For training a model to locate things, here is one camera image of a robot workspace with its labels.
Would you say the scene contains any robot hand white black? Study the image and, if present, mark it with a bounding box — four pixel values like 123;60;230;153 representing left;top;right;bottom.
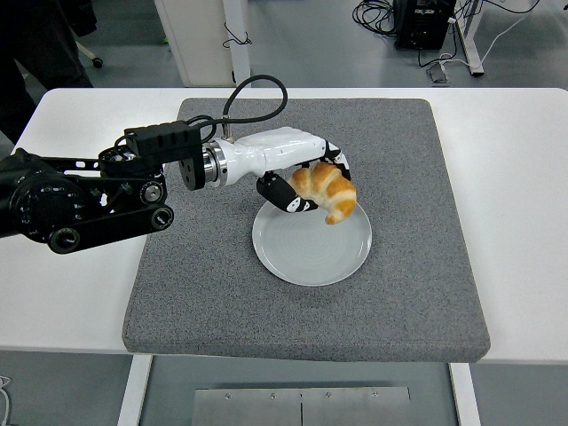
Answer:
219;127;356;215

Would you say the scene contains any golden croissant bread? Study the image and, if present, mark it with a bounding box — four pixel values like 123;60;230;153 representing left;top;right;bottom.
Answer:
287;162;359;225

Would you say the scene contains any round grey plate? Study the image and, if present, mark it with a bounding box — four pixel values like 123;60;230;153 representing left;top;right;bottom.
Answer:
251;197;374;288

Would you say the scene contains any grey metal plate with screws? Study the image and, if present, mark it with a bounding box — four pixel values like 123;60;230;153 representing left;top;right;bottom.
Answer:
193;386;413;426

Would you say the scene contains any white cabinet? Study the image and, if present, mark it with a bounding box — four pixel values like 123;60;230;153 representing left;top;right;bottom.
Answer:
154;0;253;89

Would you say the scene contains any grey fabric mat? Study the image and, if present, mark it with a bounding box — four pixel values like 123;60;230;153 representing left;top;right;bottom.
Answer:
122;98;493;364

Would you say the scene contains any grey floor socket box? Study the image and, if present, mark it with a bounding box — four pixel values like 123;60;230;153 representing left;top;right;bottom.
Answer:
425;61;453;84

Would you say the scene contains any black computer tower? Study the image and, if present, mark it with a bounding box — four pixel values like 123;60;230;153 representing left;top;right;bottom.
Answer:
393;0;457;51

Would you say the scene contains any office chair caster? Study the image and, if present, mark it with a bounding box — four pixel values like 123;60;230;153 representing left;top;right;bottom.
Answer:
74;38;105;69

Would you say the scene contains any white desk leg with foot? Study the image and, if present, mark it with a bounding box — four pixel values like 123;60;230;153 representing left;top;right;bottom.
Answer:
456;0;485;79

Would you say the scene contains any person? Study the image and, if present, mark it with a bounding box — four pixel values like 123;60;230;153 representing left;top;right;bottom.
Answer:
0;0;99;146

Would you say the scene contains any white table leg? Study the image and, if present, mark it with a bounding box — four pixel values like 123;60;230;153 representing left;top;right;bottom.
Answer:
448;362;483;426
116;354;154;426

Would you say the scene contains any thin black cable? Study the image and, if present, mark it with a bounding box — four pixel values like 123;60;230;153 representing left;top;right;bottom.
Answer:
221;21;253;49

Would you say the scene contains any black cable bundle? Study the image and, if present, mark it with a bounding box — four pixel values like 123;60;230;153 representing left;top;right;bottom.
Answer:
352;0;398;37

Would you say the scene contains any long white cable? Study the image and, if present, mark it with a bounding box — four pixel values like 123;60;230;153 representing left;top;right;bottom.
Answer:
438;0;541;72

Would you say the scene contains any thin white cable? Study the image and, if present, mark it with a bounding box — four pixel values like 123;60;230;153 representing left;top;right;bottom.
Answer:
0;375;12;422

